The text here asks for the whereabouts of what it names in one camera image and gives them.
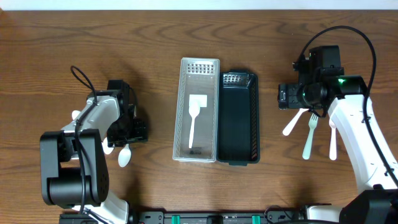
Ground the white plastic spoon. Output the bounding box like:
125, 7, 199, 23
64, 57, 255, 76
118, 144, 132, 167
102, 137, 114, 155
188, 100, 200, 149
72, 110, 81, 120

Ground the mint green plastic fork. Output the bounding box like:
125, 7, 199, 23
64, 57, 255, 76
302, 114, 318, 160

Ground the pink plastic spoon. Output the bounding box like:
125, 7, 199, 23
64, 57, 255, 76
282, 108, 308, 136

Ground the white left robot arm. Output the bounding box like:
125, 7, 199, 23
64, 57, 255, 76
39, 80, 148, 223

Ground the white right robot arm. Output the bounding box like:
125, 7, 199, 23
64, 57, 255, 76
277, 45, 397, 223

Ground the clear plastic mesh basket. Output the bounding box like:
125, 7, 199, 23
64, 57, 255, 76
172, 57, 220, 163

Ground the pink plastic fork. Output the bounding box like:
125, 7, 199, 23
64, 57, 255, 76
329, 119, 337, 161

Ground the black plastic mesh basket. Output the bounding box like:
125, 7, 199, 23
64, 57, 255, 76
216, 70, 261, 166

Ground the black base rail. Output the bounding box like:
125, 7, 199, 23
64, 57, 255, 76
58, 207, 312, 224

